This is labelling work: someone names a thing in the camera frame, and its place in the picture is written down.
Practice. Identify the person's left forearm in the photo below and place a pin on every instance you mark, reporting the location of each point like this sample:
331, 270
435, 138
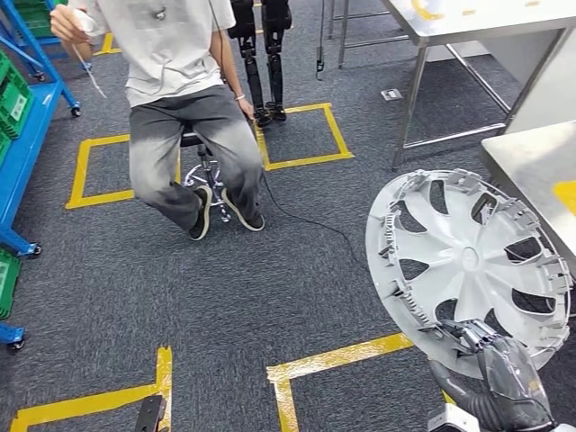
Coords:
232, 77

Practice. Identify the person's right forearm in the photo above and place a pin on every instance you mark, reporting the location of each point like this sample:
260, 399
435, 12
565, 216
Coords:
76, 50

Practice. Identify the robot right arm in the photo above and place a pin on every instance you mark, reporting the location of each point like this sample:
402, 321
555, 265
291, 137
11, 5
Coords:
486, 414

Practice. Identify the stainless steel workbench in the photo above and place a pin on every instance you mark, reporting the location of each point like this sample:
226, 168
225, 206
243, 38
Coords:
526, 173
472, 18

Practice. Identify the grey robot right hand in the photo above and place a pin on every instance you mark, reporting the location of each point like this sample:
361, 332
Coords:
512, 387

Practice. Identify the person's left hand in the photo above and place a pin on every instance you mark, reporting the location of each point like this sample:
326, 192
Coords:
246, 107

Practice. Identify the silver plastic wheel hubcap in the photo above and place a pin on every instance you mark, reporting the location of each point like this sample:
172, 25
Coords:
468, 259

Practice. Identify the black humanoid robot legs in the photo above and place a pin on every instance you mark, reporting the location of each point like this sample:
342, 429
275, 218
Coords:
245, 24

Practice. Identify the stainless steel table frame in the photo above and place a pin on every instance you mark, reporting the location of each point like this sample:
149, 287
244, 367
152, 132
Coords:
343, 30

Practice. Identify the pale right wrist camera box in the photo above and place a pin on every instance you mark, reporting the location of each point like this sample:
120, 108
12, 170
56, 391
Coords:
450, 420

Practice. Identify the person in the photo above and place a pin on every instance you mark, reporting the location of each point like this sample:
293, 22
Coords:
180, 59

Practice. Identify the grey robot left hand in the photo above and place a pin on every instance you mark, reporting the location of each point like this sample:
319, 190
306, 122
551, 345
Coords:
151, 414

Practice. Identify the small yellow tape rectangle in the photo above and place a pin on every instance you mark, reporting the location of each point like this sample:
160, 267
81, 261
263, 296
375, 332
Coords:
567, 197

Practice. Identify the black stool with chrome base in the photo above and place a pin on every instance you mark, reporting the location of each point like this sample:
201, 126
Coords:
188, 138

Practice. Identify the grey floor outlet plate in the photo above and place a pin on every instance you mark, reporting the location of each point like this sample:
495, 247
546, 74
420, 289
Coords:
391, 94

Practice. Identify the person's right hand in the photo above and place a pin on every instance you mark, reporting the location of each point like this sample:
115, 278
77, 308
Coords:
63, 24

